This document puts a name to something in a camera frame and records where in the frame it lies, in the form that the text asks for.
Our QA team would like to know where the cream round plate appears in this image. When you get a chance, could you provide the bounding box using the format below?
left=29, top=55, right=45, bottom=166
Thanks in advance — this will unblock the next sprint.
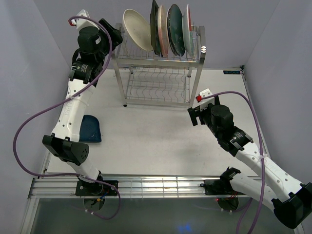
left=122, top=9, right=153, bottom=52

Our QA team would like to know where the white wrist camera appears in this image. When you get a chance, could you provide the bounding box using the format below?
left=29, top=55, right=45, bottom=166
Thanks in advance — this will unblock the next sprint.
left=70, top=9, right=99, bottom=32
left=195, top=88, right=215, bottom=111

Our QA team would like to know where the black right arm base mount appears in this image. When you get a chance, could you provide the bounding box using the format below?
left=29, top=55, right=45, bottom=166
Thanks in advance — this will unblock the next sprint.
left=200, top=179, right=234, bottom=195

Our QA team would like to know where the right corner table label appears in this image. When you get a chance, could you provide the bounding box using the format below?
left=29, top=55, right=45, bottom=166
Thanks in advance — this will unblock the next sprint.
left=223, top=70, right=241, bottom=75

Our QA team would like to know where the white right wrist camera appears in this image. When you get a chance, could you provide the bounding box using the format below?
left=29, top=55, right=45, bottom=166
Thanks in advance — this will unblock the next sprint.
left=195, top=88, right=215, bottom=111

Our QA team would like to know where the dark teal floral plate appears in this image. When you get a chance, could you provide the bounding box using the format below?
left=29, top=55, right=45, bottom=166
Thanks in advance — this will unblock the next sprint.
left=167, top=4, right=186, bottom=57

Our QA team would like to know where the green square plate dark rim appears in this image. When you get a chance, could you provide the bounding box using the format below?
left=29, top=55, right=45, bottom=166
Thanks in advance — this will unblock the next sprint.
left=150, top=0, right=161, bottom=56

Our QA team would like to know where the cream and pink plate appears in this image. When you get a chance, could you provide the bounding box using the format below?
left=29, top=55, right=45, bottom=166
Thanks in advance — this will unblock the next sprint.
left=157, top=5, right=169, bottom=58

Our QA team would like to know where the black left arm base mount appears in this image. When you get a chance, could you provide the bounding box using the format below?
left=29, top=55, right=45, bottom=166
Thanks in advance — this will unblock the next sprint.
left=75, top=180, right=117, bottom=196

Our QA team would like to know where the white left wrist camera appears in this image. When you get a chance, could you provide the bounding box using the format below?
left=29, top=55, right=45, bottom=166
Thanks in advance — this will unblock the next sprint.
left=70, top=9, right=99, bottom=32

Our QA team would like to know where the two-tier steel dish rack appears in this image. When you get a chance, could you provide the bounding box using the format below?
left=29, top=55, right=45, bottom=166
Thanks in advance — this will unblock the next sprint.
left=112, top=23, right=206, bottom=108

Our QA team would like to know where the red and teal floral plate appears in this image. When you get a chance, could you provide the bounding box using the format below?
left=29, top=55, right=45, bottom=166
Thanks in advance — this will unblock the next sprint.
left=182, top=4, right=194, bottom=58

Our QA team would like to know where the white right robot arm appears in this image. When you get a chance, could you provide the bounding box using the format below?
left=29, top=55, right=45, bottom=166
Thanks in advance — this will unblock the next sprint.
left=188, top=93, right=312, bottom=229

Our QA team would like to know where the dark blue leaf-shaped dish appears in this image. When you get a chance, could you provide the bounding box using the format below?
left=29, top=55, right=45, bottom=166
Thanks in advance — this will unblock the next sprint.
left=79, top=115, right=102, bottom=143

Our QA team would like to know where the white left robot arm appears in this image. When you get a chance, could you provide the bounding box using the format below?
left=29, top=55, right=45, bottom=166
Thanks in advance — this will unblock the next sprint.
left=42, top=19, right=123, bottom=195

